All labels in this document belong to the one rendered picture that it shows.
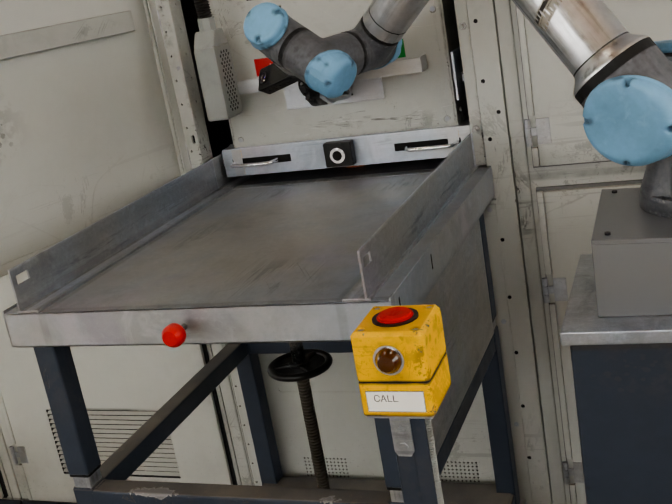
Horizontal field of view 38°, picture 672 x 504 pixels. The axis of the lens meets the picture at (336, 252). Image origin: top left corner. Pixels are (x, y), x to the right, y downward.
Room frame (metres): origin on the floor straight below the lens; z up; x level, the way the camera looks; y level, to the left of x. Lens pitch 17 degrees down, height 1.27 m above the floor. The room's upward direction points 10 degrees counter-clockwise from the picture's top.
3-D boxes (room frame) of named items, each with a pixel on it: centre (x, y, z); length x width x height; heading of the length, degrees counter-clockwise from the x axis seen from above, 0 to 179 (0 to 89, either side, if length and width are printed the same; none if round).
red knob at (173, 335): (1.26, 0.24, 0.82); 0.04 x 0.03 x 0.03; 157
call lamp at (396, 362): (0.92, -0.03, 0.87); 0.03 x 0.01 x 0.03; 67
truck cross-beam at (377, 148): (1.96, -0.06, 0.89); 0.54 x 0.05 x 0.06; 67
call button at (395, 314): (0.96, -0.05, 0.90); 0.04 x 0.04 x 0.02
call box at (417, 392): (0.96, -0.05, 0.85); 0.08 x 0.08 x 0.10; 67
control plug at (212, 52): (1.96, 0.17, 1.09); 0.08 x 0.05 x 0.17; 157
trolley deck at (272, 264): (1.59, 0.10, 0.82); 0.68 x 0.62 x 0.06; 157
